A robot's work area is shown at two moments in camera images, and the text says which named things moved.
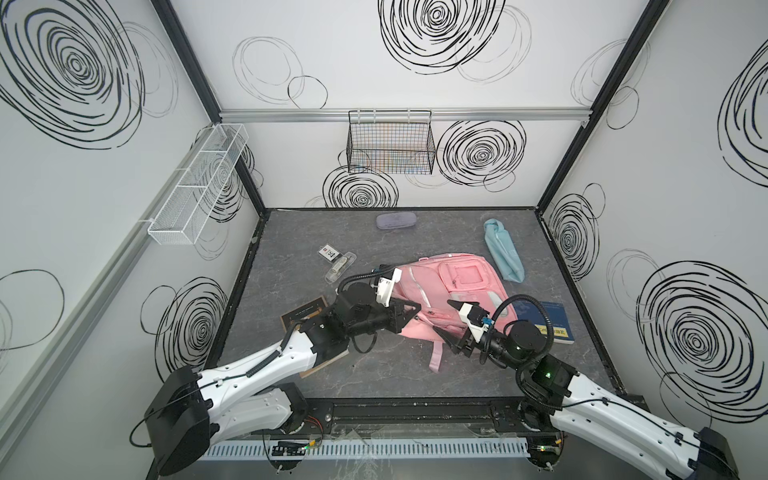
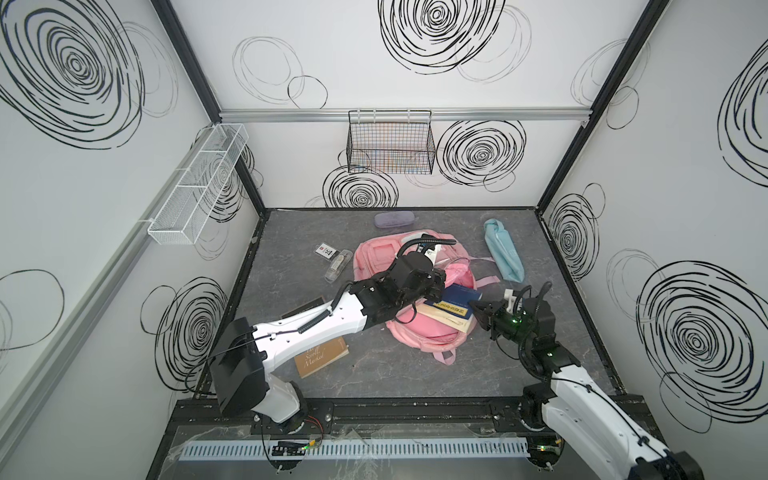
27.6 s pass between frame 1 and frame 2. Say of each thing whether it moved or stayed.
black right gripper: moved
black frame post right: stayed
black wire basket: stayed
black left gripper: moved
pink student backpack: moved
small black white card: stayed
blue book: moved
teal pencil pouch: stayed
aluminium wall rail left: stayed
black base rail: stayed
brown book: stayed
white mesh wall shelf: stayed
